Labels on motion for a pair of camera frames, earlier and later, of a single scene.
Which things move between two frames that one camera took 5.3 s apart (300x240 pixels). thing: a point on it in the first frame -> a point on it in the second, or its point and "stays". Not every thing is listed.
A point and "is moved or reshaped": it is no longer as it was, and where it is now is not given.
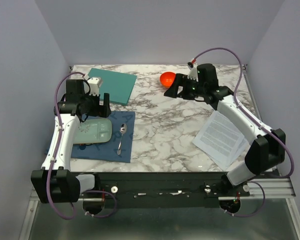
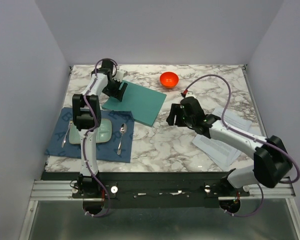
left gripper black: (103, 111) -> (115, 93)
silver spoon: (123, 129) stays
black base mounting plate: (163, 190) stays
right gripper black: (179, 80) -> (175, 109)
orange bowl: (167, 78) stays
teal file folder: (119, 86) is moved or reshaped
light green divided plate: (93, 131) stays
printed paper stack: (221, 140) stays
